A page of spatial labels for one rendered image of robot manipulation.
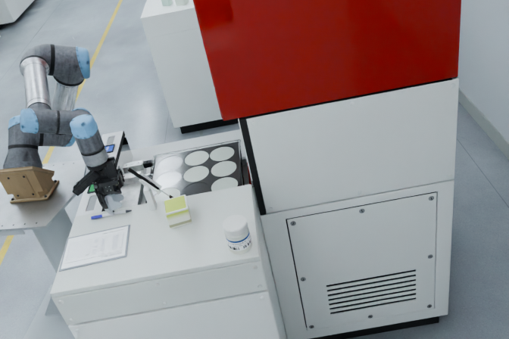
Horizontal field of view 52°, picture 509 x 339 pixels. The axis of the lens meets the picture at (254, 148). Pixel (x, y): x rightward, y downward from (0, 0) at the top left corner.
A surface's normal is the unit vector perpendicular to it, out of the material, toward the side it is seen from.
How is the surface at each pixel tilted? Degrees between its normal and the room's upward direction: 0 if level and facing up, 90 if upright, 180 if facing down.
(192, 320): 90
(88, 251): 0
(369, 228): 90
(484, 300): 0
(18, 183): 90
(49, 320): 0
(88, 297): 90
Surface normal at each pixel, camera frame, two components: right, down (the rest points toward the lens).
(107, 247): -0.18, -0.82
